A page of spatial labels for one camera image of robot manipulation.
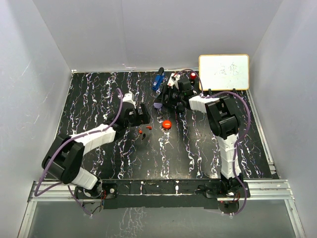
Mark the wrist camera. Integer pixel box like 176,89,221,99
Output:
123,92,136,107
168,75,181,89

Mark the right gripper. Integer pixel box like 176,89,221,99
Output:
155,85,184,106

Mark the black earbud case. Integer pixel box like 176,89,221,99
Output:
176,104,185,114

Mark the orange earbud case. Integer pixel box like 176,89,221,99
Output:
162,120,172,130

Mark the white box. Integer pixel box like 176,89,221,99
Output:
167,73,181,87

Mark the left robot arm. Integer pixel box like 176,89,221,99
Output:
42,102,151,198

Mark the red black button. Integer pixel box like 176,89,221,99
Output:
190,72,196,80

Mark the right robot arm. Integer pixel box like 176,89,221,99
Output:
155,73,243,197

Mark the white whiteboard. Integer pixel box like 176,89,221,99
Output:
199,54,250,91

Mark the purple earbud case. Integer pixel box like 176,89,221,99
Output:
154,102,163,109

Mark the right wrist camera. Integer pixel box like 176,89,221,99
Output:
168,75,181,89

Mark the aluminium rail frame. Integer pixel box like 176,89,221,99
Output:
18,179,306,238

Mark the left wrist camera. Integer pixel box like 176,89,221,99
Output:
123,92,136,107

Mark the blue black tool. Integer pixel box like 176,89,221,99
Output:
152,67,165,91

